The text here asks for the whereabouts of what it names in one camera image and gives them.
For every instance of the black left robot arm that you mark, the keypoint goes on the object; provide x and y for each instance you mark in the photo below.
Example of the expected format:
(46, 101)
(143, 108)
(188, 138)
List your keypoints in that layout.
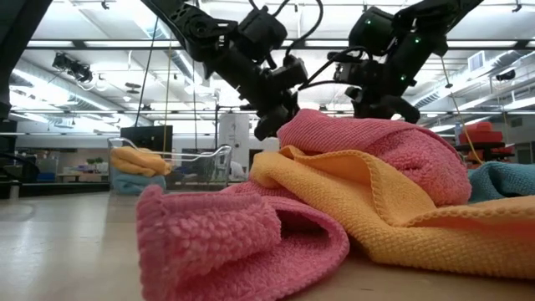
(188, 21)

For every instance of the white air vent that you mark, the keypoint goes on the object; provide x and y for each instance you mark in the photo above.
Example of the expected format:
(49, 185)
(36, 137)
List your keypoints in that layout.
(476, 61)

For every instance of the clear plastic bin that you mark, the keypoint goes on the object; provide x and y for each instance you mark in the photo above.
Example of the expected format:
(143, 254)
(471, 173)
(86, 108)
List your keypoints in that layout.
(209, 167)

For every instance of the black ceiling camera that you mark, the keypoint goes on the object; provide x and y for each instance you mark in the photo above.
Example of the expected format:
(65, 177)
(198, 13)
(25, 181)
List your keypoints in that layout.
(73, 67)
(505, 75)

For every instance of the black monitor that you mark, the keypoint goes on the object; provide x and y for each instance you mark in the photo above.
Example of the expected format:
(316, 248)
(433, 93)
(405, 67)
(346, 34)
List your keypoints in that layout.
(146, 138)

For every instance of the blue microfiber towel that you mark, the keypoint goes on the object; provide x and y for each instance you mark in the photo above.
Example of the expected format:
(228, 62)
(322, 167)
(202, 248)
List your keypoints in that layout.
(505, 180)
(134, 184)

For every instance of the orange microfiber towel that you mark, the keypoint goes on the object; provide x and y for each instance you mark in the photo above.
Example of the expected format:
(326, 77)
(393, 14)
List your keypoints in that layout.
(376, 217)

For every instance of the white cabinet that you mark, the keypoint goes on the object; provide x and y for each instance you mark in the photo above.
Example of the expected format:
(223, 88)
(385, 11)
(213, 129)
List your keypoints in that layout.
(234, 138)

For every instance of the pink microfiber towel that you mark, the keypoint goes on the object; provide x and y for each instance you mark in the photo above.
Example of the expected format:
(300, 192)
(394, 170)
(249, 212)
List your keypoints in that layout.
(376, 146)
(221, 242)

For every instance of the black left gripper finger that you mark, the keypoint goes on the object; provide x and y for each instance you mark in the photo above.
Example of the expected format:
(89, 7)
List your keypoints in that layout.
(271, 125)

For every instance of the orange towel with white label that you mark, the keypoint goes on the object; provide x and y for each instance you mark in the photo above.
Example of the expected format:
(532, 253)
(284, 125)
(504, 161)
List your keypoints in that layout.
(138, 161)

